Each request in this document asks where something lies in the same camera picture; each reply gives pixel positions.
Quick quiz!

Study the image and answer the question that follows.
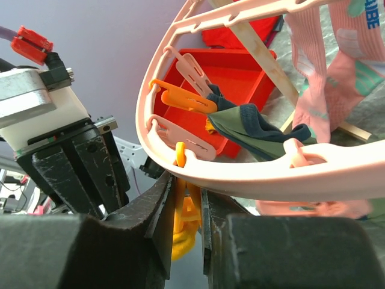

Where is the folded red cloth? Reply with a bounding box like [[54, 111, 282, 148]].
[[202, 16, 283, 57]]

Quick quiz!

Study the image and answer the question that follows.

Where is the red plastic bin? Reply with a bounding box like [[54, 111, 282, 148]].
[[154, 49, 275, 158]]

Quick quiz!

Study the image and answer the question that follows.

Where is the pink round clip hanger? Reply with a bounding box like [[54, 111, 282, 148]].
[[135, 1, 384, 202]]

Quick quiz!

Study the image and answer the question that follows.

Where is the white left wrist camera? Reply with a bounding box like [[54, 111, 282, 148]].
[[1, 26, 90, 153]]

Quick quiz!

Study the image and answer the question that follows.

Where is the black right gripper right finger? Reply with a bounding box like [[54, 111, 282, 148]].
[[202, 190, 384, 288]]

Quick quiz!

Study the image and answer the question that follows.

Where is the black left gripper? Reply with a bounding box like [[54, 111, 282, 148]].
[[16, 116, 130, 217]]

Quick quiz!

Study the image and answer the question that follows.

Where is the wooden clothes rack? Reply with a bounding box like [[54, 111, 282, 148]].
[[208, 1, 372, 141]]

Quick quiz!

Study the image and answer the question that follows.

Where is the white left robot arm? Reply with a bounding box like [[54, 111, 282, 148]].
[[16, 116, 163, 219]]

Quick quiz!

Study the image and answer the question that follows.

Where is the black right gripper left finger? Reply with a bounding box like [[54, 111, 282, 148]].
[[1, 172, 175, 288]]

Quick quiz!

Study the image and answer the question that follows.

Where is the olive green sock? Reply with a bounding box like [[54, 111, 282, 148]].
[[207, 84, 316, 161]]

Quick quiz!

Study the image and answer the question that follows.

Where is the pink patterned sock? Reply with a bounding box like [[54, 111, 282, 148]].
[[285, 1, 384, 143]]

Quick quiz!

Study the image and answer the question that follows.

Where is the mustard yellow sock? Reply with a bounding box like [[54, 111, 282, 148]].
[[171, 178, 202, 261], [205, 118, 217, 134]]

